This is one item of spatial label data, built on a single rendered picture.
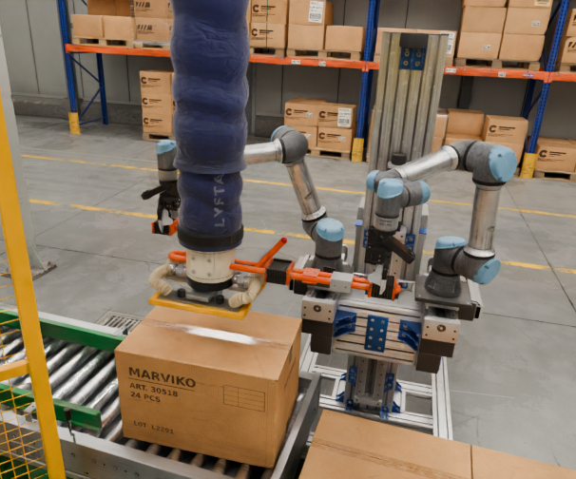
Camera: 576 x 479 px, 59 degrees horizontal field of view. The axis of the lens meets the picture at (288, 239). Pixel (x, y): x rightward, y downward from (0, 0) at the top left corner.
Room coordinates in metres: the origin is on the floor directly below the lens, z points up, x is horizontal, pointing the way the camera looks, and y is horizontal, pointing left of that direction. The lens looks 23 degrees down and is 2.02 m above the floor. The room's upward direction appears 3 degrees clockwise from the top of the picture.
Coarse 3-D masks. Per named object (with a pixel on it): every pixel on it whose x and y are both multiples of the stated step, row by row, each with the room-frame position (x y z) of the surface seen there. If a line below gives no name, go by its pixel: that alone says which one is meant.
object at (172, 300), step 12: (180, 288) 1.54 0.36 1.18; (156, 300) 1.50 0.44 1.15; (168, 300) 1.50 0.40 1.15; (180, 300) 1.50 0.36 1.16; (192, 300) 1.50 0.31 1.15; (216, 300) 1.49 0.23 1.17; (204, 312) 1.46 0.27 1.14; (216, 312) 1.45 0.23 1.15; (228, 312) 1.45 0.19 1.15; (240, 312) 1.45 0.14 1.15
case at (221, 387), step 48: (144, 336) 1.58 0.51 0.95; (192, 336) 1.59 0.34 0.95; (240, 336) 1.61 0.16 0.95; (288, 336) 1.62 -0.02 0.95; (144, 384) 1.47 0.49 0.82; (192, 384) 1.43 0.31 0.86; (240, 384) 1.39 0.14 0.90; (288, 384) 1.54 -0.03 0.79; (144, 432) 1.47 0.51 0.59; (192, 432) 1.43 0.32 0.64; (240, 432) 1.39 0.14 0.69
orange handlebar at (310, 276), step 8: (176, 224) 1.92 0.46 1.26; (168, 256) 1.62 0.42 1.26; (176, 256) 1.61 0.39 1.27; (184, 256) 1.64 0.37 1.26; (232, 264) 1.57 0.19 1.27; (264, 264) 1.58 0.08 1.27; (256, 272) 1.54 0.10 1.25; (296, 272) 1.55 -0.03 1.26; (304, 272) 1.52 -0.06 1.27; (312, 272) 1.53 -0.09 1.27; (320, 272) 1.54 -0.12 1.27; (304, 280) 1.51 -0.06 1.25; (312, 280) 1.50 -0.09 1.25; (320, 280) 1.49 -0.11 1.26; (328, 280) 1.49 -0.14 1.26; (360, 280) 1.50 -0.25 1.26; (368, 280) 1.50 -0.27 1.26; (360, 288) 1.46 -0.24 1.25; (368, 288) 1.46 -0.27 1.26; (400, 288) 1.46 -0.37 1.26
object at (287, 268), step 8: (272, 264) 1.57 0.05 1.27; (280, 264) 1.57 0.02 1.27; (288, 264) 1.57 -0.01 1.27; (264, 272) 1.52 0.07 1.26; (272, 272) 1.51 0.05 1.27; (280, 272) 1.50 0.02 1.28; (288, 272) 1.51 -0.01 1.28; (264, 280) 1.52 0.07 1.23; (272, 280) 1.51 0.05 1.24; (280, 280) 1.50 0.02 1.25; (288, 280) 1.51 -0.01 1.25
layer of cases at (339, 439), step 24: (336, 432) 1.57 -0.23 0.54; (360, 432) 1.57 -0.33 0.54; (384, 432) 1.58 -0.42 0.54; (408, 432) 1.59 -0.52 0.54; (312, 456) 1.44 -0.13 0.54; (336, 456) 1.45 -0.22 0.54; (360, 456) 1.45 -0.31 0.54; (384, 456) 1.46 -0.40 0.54; (408, 456) 1.46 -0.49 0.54; (432, 456) 1.47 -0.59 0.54; (456, 456) 1.47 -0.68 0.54; (480, 456) 1.48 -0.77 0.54; (504, 456) 1.48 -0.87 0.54
